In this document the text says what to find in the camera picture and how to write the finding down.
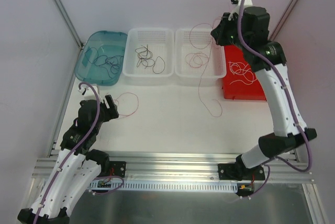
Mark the coloured wire bundle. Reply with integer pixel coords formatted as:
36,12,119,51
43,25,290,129
114,92,139,118

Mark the dark purple wire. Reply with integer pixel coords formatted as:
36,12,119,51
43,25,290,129
99,55,125,78
86,47,125,78

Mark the brown wire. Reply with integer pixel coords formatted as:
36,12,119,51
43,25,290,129
135,43,155,68
136,55,166,75

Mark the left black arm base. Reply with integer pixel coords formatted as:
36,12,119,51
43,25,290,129
86,149,127,178

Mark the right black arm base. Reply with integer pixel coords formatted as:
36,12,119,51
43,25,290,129
217,163,265,181

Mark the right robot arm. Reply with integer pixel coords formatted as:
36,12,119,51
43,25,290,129
211,6,317,180

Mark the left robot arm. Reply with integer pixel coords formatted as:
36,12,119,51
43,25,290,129
17,95,119,223

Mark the white perforated basket right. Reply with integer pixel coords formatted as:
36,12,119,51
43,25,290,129
174,24,227,82

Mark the white perforated basket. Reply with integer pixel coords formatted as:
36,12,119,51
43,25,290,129
174,24,227,82
122,28,175,81

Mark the teal transparent plastic bin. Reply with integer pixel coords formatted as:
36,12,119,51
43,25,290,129
75,30,128,86

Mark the red plastic tray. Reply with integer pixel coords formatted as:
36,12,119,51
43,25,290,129
222,45,266,101

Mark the white perforated basket left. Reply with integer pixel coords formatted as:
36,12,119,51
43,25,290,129
122,28,175,81

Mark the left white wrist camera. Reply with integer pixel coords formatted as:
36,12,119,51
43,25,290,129
78,85,101,100

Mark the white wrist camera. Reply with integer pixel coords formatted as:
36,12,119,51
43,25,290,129
78,85,101,100
228,0,253,21

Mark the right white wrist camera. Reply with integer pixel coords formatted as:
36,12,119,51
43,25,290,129
228,0,253,21

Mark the aluminium rail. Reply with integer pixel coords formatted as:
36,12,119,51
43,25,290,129
32,150,316,184

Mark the white slotted cable duct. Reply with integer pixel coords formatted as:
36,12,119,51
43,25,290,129
88,180,238,193

